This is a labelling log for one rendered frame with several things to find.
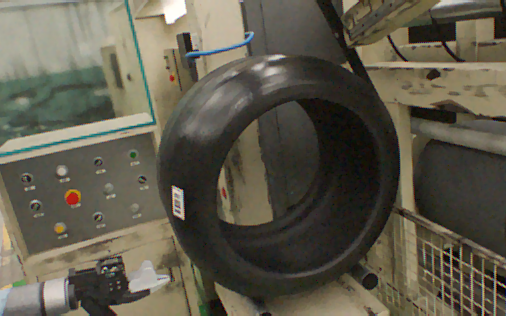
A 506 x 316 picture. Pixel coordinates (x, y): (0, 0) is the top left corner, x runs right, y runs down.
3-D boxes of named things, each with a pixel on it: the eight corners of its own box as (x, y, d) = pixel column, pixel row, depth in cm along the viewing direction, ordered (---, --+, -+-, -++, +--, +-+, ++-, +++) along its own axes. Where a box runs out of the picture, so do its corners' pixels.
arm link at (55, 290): (48, 324, 85) (52, 303, 92) (72, 319, 86) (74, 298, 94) (42, 292, 83) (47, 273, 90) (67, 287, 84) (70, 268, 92)
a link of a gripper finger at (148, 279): (170, 266, 92) (127, 275, 89) (172, 289, 93) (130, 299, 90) (168, 259, 95) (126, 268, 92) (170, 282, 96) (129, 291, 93)
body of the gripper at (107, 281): (126, 269, 88) (65, 281, 84) (131, 304, 90) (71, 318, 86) (124, 253, 95) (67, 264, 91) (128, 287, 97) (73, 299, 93)
